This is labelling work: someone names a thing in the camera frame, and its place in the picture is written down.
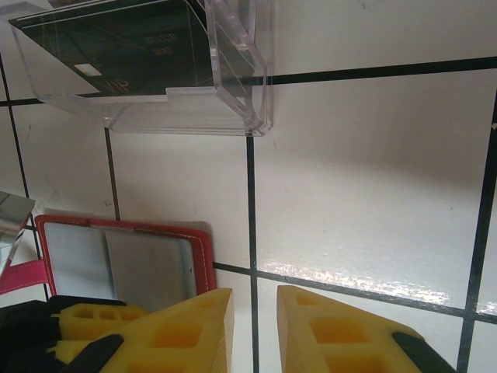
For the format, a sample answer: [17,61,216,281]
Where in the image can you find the clear acrylic card stand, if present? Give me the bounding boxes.
[7,0,277,138]

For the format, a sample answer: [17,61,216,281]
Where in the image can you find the black VIP card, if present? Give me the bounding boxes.
[8,0,218,103]

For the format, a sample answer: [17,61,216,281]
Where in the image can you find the silver reflective card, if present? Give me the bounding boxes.
[0,189,36,281]

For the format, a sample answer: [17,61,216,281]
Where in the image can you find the grey card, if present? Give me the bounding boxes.
[103,228,193,306]

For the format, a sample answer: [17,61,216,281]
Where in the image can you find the red leather card holder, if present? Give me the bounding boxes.
[0,212,217,312]

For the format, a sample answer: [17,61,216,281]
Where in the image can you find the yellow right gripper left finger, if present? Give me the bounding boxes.
[57,287,235,373]

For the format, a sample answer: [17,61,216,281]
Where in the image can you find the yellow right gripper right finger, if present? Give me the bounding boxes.
[276,285,458,373]

